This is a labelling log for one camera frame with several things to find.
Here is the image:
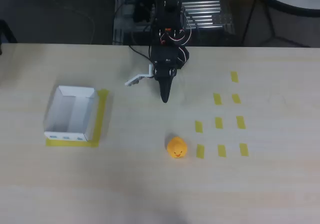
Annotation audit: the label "yellow rubber duck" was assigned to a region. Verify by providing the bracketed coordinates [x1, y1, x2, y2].
[166, 136, 189, 160]

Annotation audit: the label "white cardboard box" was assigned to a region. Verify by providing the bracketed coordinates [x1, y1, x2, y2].
[43, 85, 99, 143]

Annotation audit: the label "black metal table legs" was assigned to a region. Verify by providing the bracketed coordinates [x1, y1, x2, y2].
[240, 0, 312, 48]

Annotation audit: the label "red white servo wires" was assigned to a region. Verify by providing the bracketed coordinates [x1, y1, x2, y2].
[158, 8, 194, 64]

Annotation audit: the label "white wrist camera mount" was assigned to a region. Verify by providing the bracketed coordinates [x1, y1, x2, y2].
[124, 64, 155, 87]

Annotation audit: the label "black power cable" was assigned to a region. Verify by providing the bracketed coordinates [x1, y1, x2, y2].
[128, 45, 154, 62]

